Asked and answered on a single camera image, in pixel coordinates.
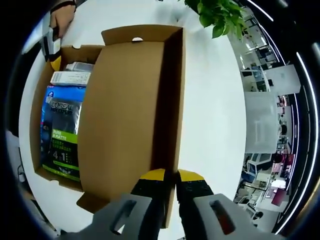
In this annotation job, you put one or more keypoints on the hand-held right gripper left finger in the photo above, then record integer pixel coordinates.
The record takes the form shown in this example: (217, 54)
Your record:
(120, 217)

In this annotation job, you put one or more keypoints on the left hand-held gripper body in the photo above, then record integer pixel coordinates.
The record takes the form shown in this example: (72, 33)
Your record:
(51, 45)

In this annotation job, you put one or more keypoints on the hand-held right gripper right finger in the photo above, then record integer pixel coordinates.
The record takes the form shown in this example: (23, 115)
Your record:
(212, 217)

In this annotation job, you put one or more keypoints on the small white carton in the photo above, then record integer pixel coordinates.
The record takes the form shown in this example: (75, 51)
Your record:
(71, 78)

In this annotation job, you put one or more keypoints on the blue tissue pack soft item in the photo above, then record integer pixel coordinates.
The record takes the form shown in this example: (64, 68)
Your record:
(67, 92)

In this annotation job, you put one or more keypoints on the grey green sachet soft item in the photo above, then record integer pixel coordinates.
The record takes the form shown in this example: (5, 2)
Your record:
(63, 130)

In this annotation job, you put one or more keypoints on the brown cardboard shoe box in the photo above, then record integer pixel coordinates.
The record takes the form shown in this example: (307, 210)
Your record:
(130, 112)

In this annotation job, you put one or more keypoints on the person's left hand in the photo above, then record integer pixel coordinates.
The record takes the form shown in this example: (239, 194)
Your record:
(63, 20)

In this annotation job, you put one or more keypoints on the frosted partition panel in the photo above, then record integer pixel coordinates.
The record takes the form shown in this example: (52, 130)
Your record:
(261, 125)

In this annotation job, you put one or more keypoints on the green plant in white pot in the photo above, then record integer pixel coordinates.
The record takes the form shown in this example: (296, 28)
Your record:
(220, 15)

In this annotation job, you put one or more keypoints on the curved ceiling light strip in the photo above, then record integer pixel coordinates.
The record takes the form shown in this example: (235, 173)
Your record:
(300, 55)

